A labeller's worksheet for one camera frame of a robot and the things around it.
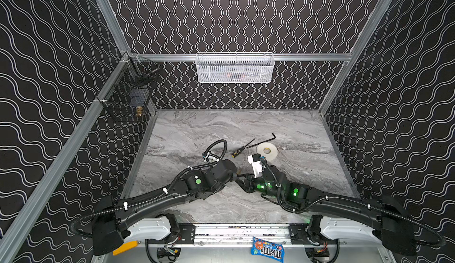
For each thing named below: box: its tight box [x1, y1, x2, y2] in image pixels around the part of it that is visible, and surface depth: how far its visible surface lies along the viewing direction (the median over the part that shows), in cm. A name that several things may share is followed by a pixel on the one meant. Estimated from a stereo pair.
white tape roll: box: [255, 142, 278, 162], surface depth 103 cm
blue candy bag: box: [251, 236, 285, 263], surface depth 72 cm
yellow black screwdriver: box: [231, 138, 256, 159], surface depth 100 cm
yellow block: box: [112, 240, 140, 256], surface depth 72 cm
